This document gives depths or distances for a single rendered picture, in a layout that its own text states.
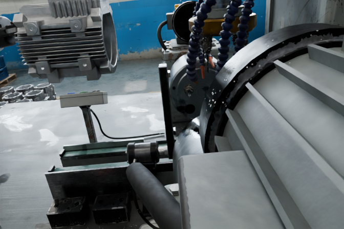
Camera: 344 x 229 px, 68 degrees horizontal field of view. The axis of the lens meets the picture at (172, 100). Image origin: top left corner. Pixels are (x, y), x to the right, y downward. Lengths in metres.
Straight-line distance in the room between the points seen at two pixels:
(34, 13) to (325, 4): 0.65
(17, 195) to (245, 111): 0.98
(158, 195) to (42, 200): 0.86
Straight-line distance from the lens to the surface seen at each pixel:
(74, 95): 1.06
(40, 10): 0.72
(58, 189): 0.91
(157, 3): 6.21
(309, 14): 0.71
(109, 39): 0.79
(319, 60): 0.18
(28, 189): 1.10
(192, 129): 0.53
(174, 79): 0.97
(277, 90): 0.17
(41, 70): 0.68
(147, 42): 6.32
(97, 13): 0.63
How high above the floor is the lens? 1.40
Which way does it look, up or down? 22 degrees down
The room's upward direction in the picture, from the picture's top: 5 degrees counter-clockwise
